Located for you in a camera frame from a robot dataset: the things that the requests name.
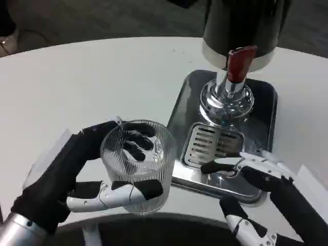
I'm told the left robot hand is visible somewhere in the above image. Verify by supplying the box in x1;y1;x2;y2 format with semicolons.
11;115;165;235

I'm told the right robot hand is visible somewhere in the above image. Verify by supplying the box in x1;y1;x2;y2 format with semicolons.
201;150;328;246

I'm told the clear ribbed glass cup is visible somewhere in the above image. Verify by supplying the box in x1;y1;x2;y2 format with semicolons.
99;119;178;216

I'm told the red tap handle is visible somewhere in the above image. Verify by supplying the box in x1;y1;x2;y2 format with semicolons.
227;45;258;83

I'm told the steel drip tray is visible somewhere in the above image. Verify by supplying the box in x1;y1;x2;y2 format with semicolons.
166;69;279;206

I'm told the slotted steel drip grid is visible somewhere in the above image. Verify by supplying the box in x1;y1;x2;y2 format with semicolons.
180;122;245;168

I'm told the dark robot torso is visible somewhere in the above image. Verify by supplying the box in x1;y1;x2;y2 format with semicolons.
50;212;304;246

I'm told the dark drink dispenser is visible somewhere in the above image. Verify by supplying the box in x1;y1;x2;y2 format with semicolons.
199;0;285;127

